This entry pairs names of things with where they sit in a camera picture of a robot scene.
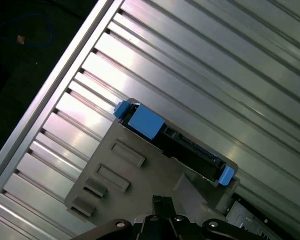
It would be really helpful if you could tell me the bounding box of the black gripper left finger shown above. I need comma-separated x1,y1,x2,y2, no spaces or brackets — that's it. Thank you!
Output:
73,196,172,240

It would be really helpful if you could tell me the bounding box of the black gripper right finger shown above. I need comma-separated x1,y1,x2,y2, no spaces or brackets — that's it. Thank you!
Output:
162,197,267,240

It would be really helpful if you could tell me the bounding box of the hard disk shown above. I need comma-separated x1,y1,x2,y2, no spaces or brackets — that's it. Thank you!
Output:
114,98,235,187

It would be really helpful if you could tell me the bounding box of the grey parts rack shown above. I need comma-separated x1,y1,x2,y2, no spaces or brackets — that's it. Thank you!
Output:
64,98,241,227

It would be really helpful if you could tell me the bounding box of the blue floor cable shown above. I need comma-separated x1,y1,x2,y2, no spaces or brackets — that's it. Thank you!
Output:
0,13,55,48

